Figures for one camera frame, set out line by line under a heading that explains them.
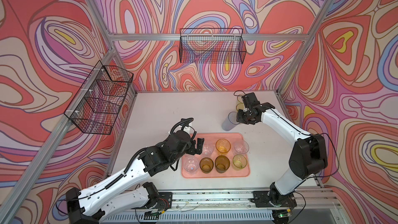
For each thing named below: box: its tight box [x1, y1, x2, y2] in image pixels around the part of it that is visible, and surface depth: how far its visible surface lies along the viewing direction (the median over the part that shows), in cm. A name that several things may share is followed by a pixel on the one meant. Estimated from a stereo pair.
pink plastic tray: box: [181, 132, 251, 179], surface depth 84 cm
